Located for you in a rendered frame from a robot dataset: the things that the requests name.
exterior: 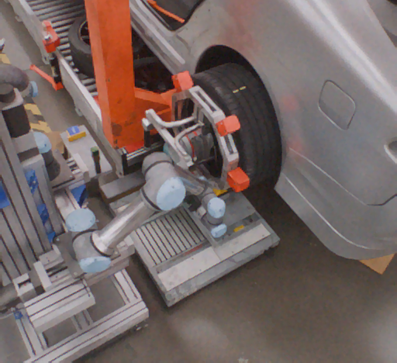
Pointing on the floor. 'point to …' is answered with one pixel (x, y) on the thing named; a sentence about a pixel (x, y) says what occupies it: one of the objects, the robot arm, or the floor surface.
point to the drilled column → (93, 188)
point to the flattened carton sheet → (378, 263)
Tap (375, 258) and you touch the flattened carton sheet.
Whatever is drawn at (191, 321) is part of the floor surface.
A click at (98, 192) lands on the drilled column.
